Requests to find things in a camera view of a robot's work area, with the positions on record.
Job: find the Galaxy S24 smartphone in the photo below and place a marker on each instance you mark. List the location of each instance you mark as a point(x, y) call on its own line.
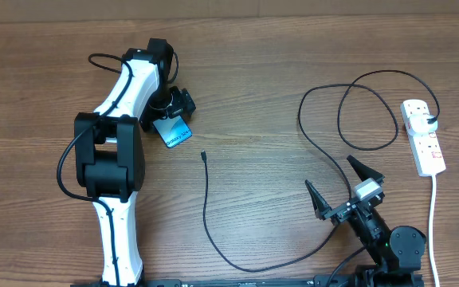
point(173, 131)

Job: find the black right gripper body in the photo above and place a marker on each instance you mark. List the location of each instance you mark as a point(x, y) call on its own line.
point(341, 213)

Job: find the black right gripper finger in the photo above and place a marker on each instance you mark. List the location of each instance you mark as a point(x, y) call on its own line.
point(320, 205)
point(364, 172)

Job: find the white charger plug adapter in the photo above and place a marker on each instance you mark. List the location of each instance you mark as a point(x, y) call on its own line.
point(420, 124)

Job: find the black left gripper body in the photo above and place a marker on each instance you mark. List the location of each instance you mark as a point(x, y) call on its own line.
point(168, 101)

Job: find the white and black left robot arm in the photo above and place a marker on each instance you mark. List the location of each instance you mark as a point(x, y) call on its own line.
point(109, 156)

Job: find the white power strip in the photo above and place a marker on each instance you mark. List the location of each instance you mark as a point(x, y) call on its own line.
point(426, 149)

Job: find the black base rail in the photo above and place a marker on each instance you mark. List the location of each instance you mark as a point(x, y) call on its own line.
point(253, 282)

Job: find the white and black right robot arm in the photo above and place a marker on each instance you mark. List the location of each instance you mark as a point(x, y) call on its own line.
point(397, 253)

